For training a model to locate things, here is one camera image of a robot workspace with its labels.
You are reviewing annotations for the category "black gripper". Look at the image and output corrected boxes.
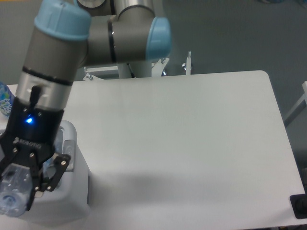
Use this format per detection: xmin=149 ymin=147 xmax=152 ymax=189
xmin=0 ymin=97 xmax=71 ymax=211

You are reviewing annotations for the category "clear plastic bottle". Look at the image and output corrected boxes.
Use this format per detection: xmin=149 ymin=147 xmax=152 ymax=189
xmin=0 ymin=149 xmax=60 ymax=217

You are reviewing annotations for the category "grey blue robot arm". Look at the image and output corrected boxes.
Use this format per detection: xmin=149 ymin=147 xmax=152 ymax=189
xmin=0 ymin=0 xmax=172 ymax=217

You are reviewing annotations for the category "white plastic trash can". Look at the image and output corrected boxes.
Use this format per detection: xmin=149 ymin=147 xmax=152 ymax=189
xmin=3 ymin=120 xmax=91 ymax=225

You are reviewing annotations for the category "blue labelled water bottle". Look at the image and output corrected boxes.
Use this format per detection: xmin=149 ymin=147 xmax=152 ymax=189
xmin=0 ymin=82 xmax=14 ymax=117

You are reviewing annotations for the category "black device at edge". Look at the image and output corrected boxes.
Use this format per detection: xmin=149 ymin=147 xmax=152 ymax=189
xmin=290 ymin=194 xmax=307 ymax=219

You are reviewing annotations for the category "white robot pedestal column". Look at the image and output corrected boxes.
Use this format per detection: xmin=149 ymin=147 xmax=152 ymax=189
xmin=117 ymin=61 xmax=152 ymax=79

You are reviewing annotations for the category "white metal base bracket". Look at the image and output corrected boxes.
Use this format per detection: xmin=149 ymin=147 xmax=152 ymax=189
xmin=82 ymin=51 xmax=194 ymax=81

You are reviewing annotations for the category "white frame at right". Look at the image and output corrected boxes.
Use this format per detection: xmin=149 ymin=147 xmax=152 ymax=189
xmin=283 ymin=81 xmax=307 ymax=127

